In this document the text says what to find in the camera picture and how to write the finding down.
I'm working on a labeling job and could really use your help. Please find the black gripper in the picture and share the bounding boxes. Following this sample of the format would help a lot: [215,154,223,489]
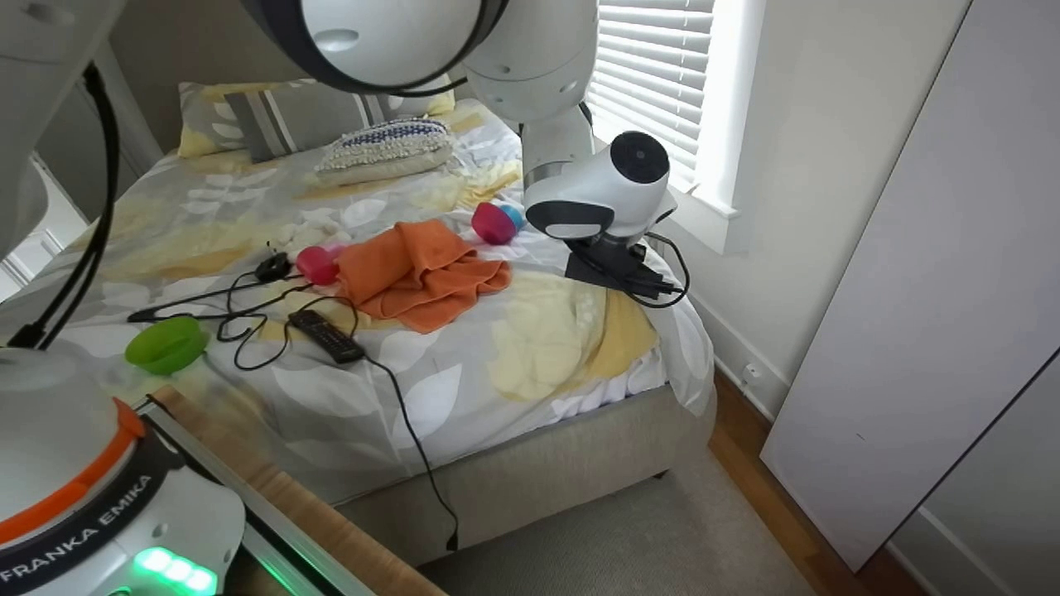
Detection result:
[563,231,682,308]

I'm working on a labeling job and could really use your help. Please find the white leaning board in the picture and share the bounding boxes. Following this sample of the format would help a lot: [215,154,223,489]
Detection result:
[760,0,1060,573]

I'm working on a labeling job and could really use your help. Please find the black power adapter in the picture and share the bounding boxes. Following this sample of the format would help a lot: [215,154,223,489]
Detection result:
[285,306,370,366]

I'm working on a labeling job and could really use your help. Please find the yellow grey floral pillow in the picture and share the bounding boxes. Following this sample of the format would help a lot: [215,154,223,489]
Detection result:
[177,75,259,159]

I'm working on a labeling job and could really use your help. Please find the black round device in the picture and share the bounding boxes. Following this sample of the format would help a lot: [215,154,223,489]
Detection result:
[252,250,300,284]

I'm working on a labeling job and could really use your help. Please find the long black cable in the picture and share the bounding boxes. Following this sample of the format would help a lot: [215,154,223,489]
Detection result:
[215,288,463,557]

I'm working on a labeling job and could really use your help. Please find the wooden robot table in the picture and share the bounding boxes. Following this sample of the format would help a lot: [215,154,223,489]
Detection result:
[141,376,446,596]

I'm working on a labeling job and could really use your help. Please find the magenta ball toy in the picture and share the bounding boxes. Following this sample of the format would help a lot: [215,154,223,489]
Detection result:
[466,194,530,249]

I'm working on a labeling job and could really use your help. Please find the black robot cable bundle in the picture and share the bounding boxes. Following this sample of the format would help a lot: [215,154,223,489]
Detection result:
[7,55,127,355]

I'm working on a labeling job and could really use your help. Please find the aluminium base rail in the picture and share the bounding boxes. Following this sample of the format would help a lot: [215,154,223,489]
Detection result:
[223,512,376,596]

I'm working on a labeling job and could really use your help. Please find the orange cloth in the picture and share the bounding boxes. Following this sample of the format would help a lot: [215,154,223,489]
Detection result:
[329,216,514,339]

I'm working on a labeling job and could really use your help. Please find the beige bed base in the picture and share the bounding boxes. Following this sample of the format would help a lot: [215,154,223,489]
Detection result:
[339,376,718,568]

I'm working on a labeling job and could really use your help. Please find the yellow grey floral bed cover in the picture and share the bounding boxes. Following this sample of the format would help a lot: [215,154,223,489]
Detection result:
[19,81,724,512]

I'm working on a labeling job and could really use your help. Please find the tangled black cable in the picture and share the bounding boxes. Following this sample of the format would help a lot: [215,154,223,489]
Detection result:
[123,257,367,375]

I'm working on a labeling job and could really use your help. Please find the grey striped pillow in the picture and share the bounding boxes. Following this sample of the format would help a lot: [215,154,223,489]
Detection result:
[223,81,382,167]

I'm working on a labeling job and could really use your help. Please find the white window blinds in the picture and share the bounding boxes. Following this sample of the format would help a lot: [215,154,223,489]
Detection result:
[583,0,724,199]

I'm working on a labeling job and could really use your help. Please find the pink curved toy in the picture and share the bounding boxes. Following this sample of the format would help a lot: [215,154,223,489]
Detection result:
[292,241,344,288]

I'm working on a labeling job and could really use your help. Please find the blue white patterned pillow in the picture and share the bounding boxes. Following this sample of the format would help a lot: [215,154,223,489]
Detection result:
[311,115,463,189]

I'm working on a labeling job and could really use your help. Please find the green plastic bowl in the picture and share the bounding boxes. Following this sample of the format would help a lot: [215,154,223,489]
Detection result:
[123,316,215,380]

